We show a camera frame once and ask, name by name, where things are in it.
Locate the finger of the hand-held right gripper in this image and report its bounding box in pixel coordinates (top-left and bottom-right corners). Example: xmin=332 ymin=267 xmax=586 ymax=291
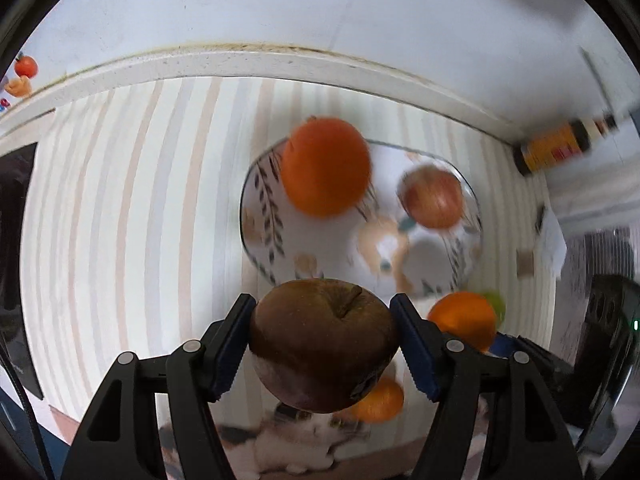
xmin=492 ymin=332 xmax=576 ymax=378

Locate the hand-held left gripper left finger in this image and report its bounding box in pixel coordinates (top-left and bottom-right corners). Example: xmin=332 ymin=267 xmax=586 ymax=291
xmin=60 ymin=292 xmax=258 ymax=480

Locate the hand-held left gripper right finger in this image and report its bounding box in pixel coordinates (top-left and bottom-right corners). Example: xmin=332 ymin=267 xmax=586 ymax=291
xmin=389 ymin=292 xmax=583 ymax=480

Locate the dark red apple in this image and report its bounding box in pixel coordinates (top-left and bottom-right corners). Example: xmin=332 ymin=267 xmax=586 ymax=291
xmin=248 ymin=277 xmax=401 ymax=413

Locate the leaf patterned white plate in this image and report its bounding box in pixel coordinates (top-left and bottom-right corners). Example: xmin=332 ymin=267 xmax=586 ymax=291
xmin=239 ymin=137 xmax=483 ymax=296

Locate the green apple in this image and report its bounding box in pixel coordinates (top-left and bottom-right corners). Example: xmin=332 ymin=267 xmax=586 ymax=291
xmin=480 ymin=289 xmax=507 ymax=326

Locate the white folded paper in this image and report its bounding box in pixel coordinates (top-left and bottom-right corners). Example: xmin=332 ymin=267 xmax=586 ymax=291
xmin=537 ymin=205 xmax=568 ymax=278

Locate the striped cat print mat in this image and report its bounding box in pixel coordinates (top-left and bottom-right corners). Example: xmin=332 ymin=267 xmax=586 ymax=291
xmin=20 ymin=76 xmax=558 ymax=480

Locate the soy sauce bottle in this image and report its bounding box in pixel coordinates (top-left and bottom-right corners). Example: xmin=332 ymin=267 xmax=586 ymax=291
xmin=514 ymin=115 xmax=618 ymax=177

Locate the blue cabinet door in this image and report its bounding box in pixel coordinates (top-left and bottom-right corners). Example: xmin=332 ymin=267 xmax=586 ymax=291
xmin=0 ymin=385 xmax=73 ymax=480

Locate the large orange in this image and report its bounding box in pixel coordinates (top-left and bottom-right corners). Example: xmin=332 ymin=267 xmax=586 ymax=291
xmin=279 ymin=116 xmax=372 ymax=218

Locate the black gas stove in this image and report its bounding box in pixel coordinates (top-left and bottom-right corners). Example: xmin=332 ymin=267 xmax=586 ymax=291
xmin=0 ymin=142 xmax=43 ymax=401

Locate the black cable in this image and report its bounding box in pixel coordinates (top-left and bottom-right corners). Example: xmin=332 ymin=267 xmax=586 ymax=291
xmin=0 ymin=340 xmax=53 ymax=480

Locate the colourful wall sticker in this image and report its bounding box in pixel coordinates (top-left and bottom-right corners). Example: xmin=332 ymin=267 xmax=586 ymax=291
xmin=0 ymin=51 xmax=40 ymax=113

